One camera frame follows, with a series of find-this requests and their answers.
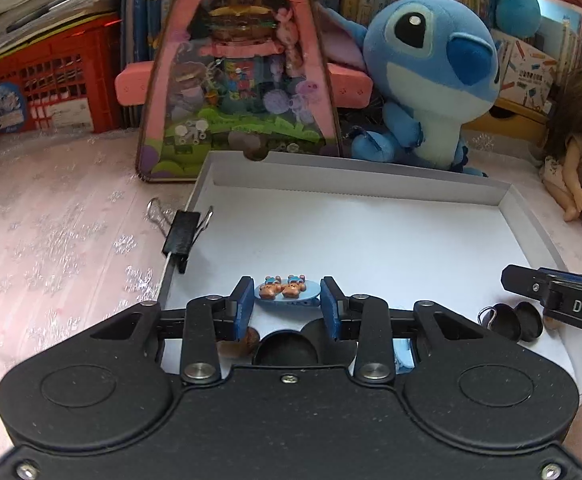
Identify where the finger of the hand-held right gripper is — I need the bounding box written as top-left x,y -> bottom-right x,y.
500,263 -> 554,304
537,268 -> 582,285

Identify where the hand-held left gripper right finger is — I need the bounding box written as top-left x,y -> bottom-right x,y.
319,275 -> 495,387

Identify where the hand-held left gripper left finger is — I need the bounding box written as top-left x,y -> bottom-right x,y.
85,275 -> 257,387

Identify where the small black disc lid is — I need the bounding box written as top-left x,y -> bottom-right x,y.
300,318 -> 343,356

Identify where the large black round lid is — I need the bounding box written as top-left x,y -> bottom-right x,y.
515,302 -> 542,345

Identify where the large black round container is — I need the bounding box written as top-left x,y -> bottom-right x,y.
489,304 -> 522,343

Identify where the blue bear hair clip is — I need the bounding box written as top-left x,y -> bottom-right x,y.
253,274 -> 322,307

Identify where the small black round container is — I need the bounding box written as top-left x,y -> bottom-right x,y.
252,329 -> 320,367

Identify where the white cardboard box lid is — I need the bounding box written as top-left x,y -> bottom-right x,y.
158,150 -> 582,407

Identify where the small black binder clip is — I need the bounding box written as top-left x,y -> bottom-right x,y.
145,197 -> 216,274

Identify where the brown-haired doll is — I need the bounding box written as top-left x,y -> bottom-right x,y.
540,65 -> 582,224

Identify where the pink snowflake tablecloth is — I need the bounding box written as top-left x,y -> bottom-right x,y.
0,127 -> 582,466

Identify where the printed white cardboard box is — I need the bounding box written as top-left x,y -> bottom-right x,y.
490,29 -> 560,112

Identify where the pink triangular dollhouse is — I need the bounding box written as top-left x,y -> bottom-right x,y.
114,0 -> 373,184

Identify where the blue alien plush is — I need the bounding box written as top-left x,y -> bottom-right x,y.
315,0 -> 502,177

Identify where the blue pompom ball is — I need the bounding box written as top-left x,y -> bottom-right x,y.
495,0 -> 542,39

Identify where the red plastic crate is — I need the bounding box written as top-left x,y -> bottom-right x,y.
0,14 -> 123,142

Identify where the row of blue books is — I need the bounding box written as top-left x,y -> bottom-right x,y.
120,0 -> 188,62

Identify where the stack of books and papers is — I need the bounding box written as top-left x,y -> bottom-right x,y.
0,0 -> 123,69

